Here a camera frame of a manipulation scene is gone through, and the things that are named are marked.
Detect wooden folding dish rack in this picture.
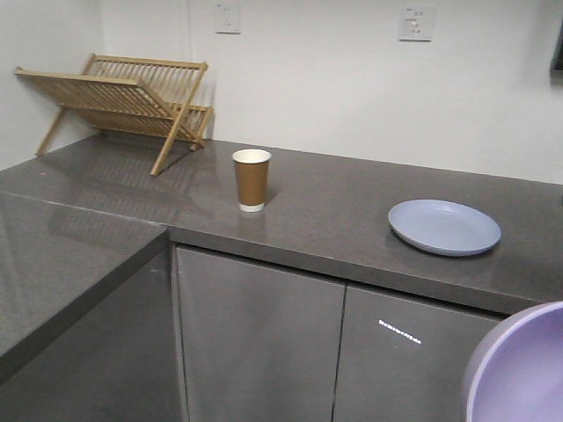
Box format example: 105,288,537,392
14,54,213,177

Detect light blue plate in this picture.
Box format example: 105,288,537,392
388,200,502,257

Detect grey cabinet door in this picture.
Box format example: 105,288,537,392
333,287,501,421
176,247,345,421

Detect black range hood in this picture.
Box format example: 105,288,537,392
550,1,562,77

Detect brown paper cup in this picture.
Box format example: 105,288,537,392
231,149,272,212

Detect purple plastic bowl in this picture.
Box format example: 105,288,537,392
461,302,562,421

